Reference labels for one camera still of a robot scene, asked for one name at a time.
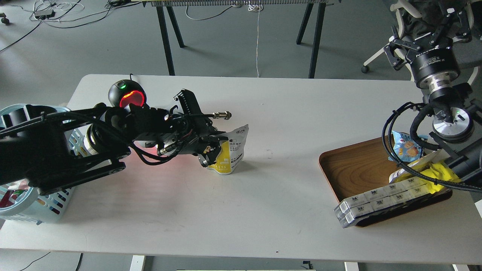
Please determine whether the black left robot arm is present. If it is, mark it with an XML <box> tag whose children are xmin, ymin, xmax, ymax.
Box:
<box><xmin>1</xmin><ymin>89</ymin><xmax>231</xmax><ymax>195</ymax></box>

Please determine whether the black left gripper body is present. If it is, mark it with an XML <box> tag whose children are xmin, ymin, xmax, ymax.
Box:
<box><xmin>143</xmin><ymin>89</ymin><xmax>232</xmax><ymax>156</ymax></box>

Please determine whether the long white snack box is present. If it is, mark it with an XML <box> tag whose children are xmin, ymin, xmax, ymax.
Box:
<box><xmin>333</xmin><ymin>177</ymin><xmax>433</xmax><ymax>228</ymax></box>

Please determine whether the blue snack bag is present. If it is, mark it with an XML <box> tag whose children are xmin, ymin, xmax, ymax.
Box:
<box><xmin>391</xmin><ymin>131</ymin><xmax>425</xmax><ymax>162</ymax></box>

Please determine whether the floor cables and adapter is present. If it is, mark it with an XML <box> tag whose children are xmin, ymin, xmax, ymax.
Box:
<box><xmin>0</xmin><ymin>0</ymin><xmax>125</xmax><ymax>52</ymax></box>

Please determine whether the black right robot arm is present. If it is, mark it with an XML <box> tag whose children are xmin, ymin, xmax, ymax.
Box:
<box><xmin>382</xmin><ymin>0</ymin><xmax>481</xmax><ymax>193</ymax></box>

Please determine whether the brown wooden tray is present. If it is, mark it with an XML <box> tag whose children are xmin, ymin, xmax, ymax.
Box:
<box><xmin>318</xmin><ymin>138</ymin><xmax>453</xmax><ymax>228</ymax></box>

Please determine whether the black barcode scanner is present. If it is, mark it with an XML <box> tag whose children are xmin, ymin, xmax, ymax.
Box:
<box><xmin>107</xmin><ymin>74</ymin><xmax>147</xmax><ymax>108</ymax></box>

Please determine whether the white hanging cord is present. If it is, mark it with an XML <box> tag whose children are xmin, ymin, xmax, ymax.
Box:
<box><xmin>248</xmin><ymin>3</ymin><xmax>264</xmax><ymax>78</ymax></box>

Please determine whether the yellow cartoon snack bag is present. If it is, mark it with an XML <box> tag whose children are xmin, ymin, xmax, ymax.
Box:
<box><xmin>399</xmin><ymin>161</ymin><xmax>462</xmax><ymax>195</ymax></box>

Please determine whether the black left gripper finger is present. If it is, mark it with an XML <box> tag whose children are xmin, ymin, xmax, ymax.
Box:
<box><xmin>197</xmin><ymin>135</ymin><xmax>228</xmax><ymax>167</ymax></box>

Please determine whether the white office chair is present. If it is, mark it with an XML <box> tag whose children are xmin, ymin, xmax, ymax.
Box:
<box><xmin>361</xmin><ymin>0</ymin><xmax>482</xmax><ymax>82</ymax></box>

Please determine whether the red white snack bag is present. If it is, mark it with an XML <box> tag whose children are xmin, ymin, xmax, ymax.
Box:
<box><xmin>0</xmin><ymin>179</ymin><xmax>30</xmax><ymax>208</ymax></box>

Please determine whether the black table legs background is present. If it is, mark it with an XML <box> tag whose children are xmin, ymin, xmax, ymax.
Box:
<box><xmin>154</xmin><ymin>0</ymin><xmax>328</xmax><ymax>79</ymax></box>

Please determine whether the yellow white snack pouch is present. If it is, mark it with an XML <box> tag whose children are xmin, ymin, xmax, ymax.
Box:
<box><xmin>207</xmin><ymin>124</ymin><xmax>249</xmax><ymax>175</ymax></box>

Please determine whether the yellow white pouch on tray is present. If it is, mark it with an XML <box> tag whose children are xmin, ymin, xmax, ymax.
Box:
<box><xmin>388</xmin><ymin>149</ymin><xmax>441</xmax><ymax>183</ymax></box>

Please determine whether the light blue plastic basket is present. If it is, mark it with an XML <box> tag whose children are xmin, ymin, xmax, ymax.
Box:
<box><xmin>0</xmin><ymin>104</ymin><xmax>90</xmax><ymax>225</ymax></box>

